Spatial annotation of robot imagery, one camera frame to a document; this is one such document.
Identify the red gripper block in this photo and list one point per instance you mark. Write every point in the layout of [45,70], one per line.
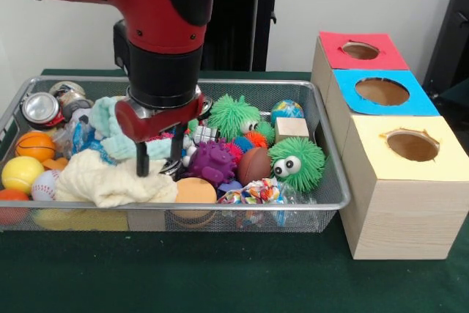
[154,128]

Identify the pink spiky ball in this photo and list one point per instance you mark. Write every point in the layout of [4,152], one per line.
[161,138]

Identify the mint waffle cloth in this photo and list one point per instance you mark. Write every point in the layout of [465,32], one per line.
[110,129]

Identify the cream waffle cloth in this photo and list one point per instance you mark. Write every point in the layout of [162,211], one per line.
[110,184]

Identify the green spiky ball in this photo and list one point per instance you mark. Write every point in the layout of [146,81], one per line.
[231,115]

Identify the shallow mesh bin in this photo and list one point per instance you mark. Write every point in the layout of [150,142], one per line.
[183,206]

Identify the wooden box with three holes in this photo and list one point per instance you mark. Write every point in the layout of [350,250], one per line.
[403,217]

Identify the purple spiky toy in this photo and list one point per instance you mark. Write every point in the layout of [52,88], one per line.
[212,162]

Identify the brown toy football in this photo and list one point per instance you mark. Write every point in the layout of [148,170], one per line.
[256,166]

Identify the white baseball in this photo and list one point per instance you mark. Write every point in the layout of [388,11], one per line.
[44,188]

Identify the orange toy basketball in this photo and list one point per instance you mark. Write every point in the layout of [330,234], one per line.
[34,146]

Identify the crushed silver red can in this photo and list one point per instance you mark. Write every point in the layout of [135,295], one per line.
[40,109]

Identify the yellow seamed ball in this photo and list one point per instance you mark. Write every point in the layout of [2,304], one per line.
[22,173]

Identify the green fuzzy ball with eyes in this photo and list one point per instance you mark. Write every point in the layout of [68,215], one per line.
[304,170]

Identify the dark green side tablecloth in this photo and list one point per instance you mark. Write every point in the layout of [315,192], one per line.
[458,98]

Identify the black standing panel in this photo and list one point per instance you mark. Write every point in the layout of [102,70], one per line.
[454,34]

